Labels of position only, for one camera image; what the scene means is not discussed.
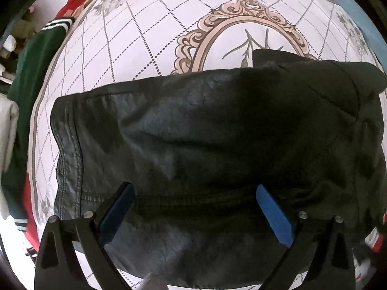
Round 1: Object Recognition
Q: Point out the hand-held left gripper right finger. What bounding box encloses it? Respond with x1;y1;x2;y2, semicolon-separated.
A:
256;184;356;290

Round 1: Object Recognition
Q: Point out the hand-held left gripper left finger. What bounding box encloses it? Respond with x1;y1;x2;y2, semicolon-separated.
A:
34;182;135;290

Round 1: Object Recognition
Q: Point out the black leather jacket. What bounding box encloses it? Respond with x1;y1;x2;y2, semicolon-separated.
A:
50;48;387;289

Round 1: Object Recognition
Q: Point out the folded white knit sweater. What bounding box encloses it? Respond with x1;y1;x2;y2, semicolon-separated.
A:
0;94;20;221

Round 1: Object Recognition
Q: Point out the green jacket with white stripes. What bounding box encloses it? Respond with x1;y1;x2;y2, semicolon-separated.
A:
0;16;76;232

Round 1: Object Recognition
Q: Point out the white diamond-pattern printed sheet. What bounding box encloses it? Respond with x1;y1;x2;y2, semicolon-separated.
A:
26;0;382;290

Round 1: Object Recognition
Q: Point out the light blue duvet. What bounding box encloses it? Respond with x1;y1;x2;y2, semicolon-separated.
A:
314;0;387;73

